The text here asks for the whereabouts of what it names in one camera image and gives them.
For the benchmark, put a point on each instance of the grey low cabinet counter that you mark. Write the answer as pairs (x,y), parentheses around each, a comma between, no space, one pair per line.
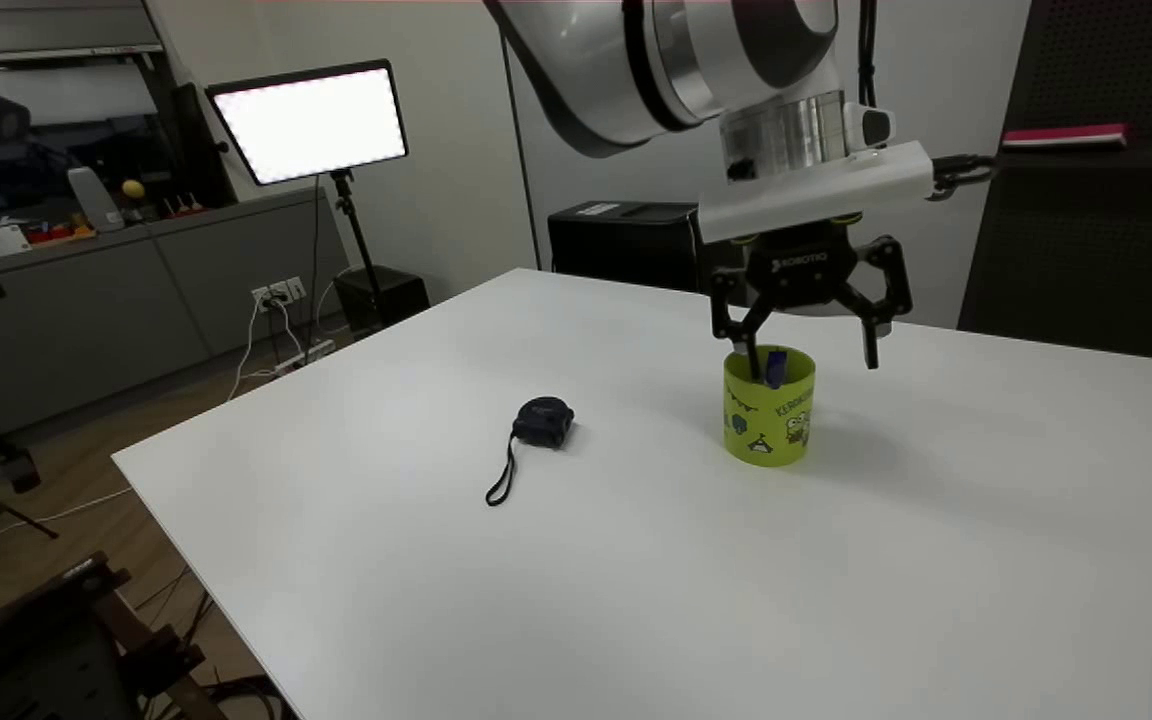
(96,322)

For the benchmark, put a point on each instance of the pink flat item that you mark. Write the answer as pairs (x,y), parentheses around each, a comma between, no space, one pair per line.
(1062,135)

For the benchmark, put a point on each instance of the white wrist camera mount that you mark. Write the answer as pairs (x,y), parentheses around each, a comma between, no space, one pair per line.
(816,187)

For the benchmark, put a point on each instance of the black light stand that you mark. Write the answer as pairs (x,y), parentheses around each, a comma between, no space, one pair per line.
(353,225)

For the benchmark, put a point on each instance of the tall black cabinet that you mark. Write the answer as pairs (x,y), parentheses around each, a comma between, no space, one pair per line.
(1097,252)

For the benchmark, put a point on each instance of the grey upper wall cabinet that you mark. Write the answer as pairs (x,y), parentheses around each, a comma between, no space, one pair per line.
(42,25)

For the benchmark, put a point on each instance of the black box on floor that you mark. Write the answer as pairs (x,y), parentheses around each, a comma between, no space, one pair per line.
(388,299)

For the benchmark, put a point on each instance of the blue capped white marker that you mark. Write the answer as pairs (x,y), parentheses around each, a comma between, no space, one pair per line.
(777,365)

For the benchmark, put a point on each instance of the small yellow ball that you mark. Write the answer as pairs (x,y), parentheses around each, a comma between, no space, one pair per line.
(135,190)

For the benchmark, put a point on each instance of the bright LED light panel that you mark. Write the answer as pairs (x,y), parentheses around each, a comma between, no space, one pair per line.
(311,122)

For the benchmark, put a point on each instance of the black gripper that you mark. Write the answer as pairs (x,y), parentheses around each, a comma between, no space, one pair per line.
(803,267)

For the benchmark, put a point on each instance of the yellow-green printed mug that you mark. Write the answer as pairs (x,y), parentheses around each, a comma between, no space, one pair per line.
(768,425)

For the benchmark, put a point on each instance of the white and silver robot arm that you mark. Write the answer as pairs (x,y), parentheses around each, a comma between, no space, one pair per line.
(630,66)

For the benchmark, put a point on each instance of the white wall power outlet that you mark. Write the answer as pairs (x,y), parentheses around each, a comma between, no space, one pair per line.
(278,289)

